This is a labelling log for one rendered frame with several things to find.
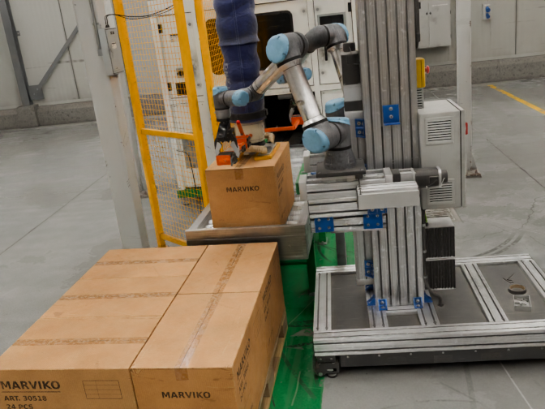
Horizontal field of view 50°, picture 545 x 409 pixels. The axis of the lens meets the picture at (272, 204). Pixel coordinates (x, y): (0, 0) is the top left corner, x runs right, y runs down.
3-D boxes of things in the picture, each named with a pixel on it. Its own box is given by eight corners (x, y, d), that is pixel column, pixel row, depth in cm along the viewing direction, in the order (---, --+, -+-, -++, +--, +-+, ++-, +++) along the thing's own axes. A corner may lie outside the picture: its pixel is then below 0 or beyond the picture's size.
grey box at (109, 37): (118, 72, 404) (109, 27, 394) (126, 71, 403) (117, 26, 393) (106, 75, 385) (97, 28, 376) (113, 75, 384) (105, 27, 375)
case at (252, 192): (236, 203, 399) (229, 145, 387) (294, 200, 392) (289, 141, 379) (214, 236, 343) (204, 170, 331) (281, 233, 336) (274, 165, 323)
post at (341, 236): (338, 274, 403) (326, 131, 372) (348, 274, 401) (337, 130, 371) (338, 279, 396) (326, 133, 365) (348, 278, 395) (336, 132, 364)
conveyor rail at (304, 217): (325, 157, 553) (323, 137, 548) (330, 156, 553) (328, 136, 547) (299, 256, 337) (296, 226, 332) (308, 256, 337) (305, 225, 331)
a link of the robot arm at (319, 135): (345, 142, 260) (298, 27, 257) (327, 151, 250) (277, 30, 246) (325, 151, 269) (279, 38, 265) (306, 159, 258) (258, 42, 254)
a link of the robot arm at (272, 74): (309, 23, 266) (249, 87, 299) (295, 26, 258) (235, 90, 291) (323, 45, 265) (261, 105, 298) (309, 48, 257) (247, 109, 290)
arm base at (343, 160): (355, 160, 280) (354, 139, 277) (357, 168, 266) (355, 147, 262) (323, 163, 282) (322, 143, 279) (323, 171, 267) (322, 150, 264)
